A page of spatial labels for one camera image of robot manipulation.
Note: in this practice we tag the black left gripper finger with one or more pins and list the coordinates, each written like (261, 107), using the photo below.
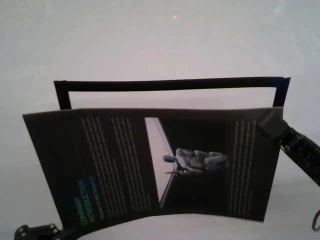
(68, 233)

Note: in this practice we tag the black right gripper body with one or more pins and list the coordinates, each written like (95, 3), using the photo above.
(303, 156)

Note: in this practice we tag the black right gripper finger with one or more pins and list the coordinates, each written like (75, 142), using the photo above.
(272, 126)

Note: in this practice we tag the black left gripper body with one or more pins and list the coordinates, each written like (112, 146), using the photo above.
(37, 232)

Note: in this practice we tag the black company introduction poster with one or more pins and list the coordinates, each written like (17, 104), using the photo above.
(125, 162)

